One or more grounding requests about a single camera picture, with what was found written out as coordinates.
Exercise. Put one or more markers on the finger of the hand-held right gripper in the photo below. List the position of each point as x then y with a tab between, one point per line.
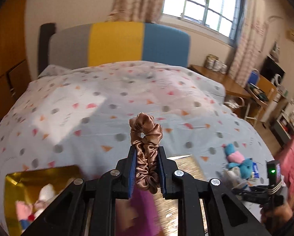
255	198
250	189

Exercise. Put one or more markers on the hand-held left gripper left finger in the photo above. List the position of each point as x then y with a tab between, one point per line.
131	174

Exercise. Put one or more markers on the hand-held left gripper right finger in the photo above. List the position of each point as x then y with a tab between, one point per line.
162	174

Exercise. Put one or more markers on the brown satin scrunchie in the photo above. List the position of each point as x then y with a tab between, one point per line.
147	137

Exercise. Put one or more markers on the white sponge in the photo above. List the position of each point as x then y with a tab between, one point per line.
47	191

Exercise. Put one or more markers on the pink fluffy cloth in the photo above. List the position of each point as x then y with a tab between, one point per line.
24	210

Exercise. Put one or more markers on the person's right hand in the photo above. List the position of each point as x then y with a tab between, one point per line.
279	212

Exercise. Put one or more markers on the blue tissue packet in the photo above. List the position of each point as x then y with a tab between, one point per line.
255	170

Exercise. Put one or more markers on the blue plush bunny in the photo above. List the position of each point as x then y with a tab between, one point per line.
246	168

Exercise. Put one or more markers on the grey plush bunny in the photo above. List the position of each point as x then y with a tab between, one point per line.
231	174

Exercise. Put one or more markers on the pink fluffy clothing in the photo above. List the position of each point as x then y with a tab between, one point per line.
293	159

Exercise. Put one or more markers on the low cabinet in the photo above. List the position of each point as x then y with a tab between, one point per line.
284	123

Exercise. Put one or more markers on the light woven basket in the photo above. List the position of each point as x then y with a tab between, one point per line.
235	103

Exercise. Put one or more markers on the patterned bed sheet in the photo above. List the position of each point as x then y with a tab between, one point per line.
88	98

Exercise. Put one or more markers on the white kettle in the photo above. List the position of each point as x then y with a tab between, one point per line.
277	80

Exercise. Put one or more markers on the blue chair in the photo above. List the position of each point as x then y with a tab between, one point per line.
255	76

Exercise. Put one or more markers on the wooden nightstand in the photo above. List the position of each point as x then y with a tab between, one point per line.
225	83

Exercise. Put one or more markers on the black monitor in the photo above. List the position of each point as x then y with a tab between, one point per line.
272	66

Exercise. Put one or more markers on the grey yellow blue headboard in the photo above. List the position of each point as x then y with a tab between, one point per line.
115	44

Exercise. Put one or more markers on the patterned curtain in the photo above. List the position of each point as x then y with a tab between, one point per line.
134	0
250	41

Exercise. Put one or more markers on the yellow wardrobe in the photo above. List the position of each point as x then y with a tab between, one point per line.
4	54

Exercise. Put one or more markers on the multi-pane window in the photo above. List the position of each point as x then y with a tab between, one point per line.
201	0

